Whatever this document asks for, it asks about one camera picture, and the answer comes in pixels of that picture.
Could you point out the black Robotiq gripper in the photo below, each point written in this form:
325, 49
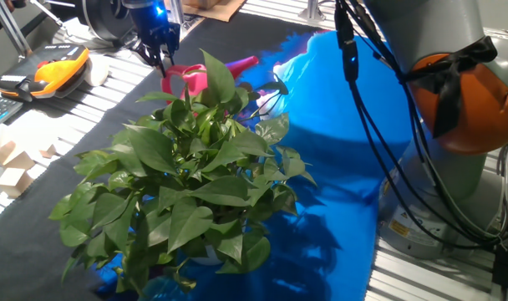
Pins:
153, 25

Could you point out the pink plastic watering can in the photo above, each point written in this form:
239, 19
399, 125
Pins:
195, 81

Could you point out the green leafy pothos plant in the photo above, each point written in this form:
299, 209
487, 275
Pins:
183, 184

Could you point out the white plant pot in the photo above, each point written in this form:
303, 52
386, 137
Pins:
206, 258

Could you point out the brown cardboard box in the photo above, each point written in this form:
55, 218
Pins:
201, 3

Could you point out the white rounded object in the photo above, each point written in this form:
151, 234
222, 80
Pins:
96, 71

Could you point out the orange black teach pendant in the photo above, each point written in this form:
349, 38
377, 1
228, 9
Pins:
57, 71

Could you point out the small wooden block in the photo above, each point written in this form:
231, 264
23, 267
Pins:
49, 151

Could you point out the slanted aluminium strut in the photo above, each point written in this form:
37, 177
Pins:
11, 29

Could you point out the large wooden block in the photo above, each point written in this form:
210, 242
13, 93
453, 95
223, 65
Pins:
16, 158
13, 182

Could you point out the blue black printed cloth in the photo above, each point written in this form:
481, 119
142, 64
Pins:
341, 125

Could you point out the black box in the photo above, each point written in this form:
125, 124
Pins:
506, 267

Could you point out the aluminium frame post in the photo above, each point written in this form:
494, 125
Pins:
176, 10

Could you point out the aluminium post with bracket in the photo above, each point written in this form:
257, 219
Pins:
312, 10

